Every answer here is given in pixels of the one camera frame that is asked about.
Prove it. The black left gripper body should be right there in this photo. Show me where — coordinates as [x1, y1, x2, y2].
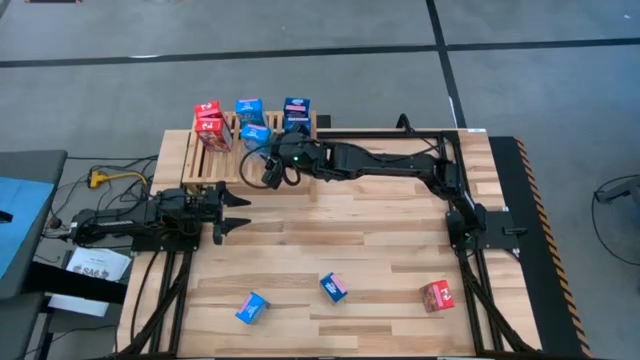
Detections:
[199, 181, 226, 246]

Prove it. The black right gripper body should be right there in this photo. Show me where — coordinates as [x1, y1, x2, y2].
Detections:
[262, 130, 314, 190]

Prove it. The blue Frosted Flakes cereal box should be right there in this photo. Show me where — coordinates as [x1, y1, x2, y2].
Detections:
[283, 117, 312, 135]
[319, 271, 349, 306]
[282, 96, 312, 120]

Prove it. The light blue Rice Krispies box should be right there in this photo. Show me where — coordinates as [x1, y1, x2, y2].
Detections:
[234, 291, 272, 326]
[234, 97, 267, 126]
[240, 123, 274, 154]

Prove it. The red Froot Loops cereal box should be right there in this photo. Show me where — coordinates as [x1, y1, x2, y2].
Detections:
[418, 279, 456, 314]
[193, 100, 224, 121]
[194, 117, 234, 153]

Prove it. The wooden slatted shelf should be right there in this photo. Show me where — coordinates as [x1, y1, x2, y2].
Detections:
[180, 110, 320, 201]

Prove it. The white printed paper sheet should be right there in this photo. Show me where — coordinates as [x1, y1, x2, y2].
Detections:
[64, 245, 133, 283]

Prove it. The black crossbar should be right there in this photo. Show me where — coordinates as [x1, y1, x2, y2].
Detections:
[22, 261, 129, 305]

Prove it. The white plain paper sheet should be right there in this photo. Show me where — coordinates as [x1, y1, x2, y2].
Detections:
[47, 293, 110, 318]

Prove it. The blue sheet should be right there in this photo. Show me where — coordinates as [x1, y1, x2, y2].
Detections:
[0, 176, 56, 280]

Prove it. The black hazard-striped floor mat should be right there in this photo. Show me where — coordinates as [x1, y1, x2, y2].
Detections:
[487, 135, 594, 359]

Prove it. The grey stand leg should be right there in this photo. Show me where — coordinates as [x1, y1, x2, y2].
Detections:
[594, 174, 640, 204]

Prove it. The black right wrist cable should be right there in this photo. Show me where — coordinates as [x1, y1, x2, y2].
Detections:
[238, 148, 302, 190]

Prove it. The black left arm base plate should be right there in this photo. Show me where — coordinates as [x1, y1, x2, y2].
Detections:
[130, 234, 201, 254]

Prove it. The black aluminium rail frame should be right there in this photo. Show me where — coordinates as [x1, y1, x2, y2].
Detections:
[117, 127, 539, 360]

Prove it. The yellow power cable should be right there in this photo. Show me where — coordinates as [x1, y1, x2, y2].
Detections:
[88, 168, 150, 190]

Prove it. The thin black cable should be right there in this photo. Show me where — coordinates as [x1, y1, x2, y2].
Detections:
[397, 113, 446, 156]

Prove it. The black floor cable with plug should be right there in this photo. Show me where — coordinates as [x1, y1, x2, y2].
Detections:
[42, 154, 161, 236]

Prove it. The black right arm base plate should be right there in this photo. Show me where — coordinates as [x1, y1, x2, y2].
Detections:
[446, 209, 529, 251]

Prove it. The black floor cable loop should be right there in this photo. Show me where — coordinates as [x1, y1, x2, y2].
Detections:
[591, 174, 640, 267]

